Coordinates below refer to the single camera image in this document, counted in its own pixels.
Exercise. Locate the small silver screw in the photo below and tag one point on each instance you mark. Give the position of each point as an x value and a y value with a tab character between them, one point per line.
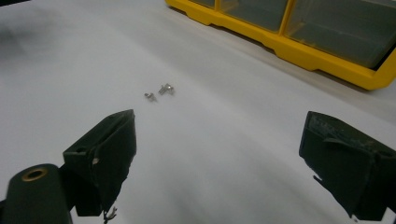
150	96
166	89

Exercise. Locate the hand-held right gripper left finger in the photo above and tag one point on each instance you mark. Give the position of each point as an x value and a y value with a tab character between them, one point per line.
106	155

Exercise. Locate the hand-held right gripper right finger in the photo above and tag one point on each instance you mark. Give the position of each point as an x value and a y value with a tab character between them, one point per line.
348	165

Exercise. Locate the yellow drawer organizer cabinet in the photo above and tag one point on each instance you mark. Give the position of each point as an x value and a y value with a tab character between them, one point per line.
299	54

